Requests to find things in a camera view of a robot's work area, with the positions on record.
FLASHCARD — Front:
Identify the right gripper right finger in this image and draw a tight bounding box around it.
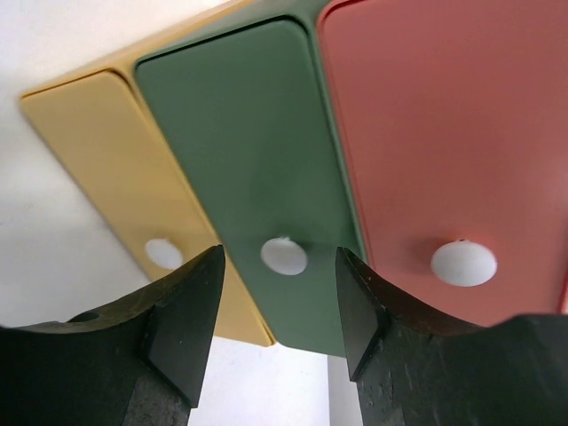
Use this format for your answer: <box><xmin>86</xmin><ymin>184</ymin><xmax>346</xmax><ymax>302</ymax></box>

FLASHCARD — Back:
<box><xmin>335</xmin><ymin>248</ymin><xmax>567</xmax><ymax>425</ymax></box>

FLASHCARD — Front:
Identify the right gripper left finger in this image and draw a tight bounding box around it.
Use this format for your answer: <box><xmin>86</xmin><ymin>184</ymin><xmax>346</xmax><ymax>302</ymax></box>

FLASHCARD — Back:
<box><xmin>1</xmin><ymin>246</ymin><xmax>225</xmax><ymax>425</ymax></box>

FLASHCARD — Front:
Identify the orange drawer box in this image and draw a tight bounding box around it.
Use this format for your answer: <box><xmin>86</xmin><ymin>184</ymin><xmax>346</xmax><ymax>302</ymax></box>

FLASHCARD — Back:
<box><xmin>317</xmin><ymin>1</ymin><xmax>567</xmax><ymax>326</ymax></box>

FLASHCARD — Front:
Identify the green drawer box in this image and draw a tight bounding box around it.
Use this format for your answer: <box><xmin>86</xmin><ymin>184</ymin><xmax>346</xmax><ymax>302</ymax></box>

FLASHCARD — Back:
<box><xmin>134</xmin><ymin>1</ymin><xmax>365</xmax><ymax>357</ymax></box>

